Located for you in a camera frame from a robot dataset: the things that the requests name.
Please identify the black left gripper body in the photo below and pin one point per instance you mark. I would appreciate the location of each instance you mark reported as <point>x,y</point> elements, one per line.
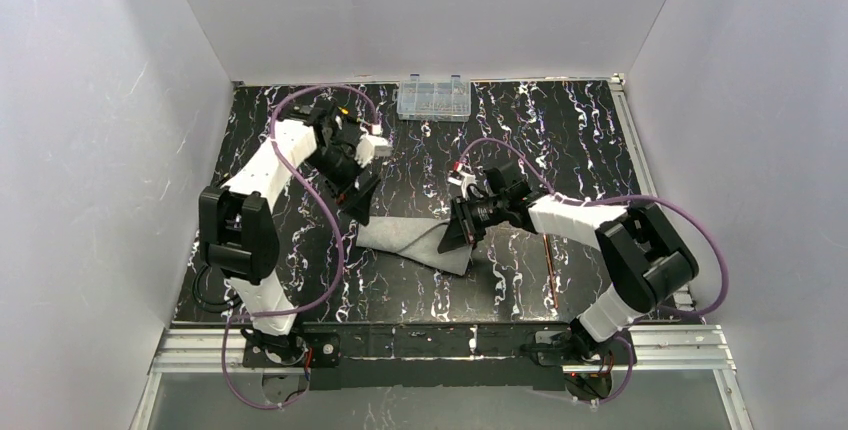
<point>351,185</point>

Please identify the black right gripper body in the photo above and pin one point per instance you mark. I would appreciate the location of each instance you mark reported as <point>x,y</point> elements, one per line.
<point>468,218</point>

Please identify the grey cloth napkin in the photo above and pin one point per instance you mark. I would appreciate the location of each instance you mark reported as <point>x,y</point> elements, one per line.
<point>414,239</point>

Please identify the black copper spoon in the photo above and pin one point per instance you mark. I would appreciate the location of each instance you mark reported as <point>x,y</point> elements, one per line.
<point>552,281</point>

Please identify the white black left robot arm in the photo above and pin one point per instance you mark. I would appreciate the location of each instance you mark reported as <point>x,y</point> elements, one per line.
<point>237,233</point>

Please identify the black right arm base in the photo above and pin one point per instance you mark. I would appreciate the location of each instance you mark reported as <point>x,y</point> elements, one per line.
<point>574,345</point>

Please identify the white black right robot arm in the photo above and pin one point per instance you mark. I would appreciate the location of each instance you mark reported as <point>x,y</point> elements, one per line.
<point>646,259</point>

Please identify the clear plastic compartment box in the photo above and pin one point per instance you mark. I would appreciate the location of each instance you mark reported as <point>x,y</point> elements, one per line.
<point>429,100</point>

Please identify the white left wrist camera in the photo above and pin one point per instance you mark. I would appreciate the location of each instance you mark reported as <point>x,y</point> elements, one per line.
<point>370,147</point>

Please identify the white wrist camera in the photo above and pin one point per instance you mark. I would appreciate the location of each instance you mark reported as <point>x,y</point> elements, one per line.
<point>462,179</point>
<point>370,147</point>

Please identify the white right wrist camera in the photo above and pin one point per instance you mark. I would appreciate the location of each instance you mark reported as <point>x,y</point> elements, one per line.
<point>462,179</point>

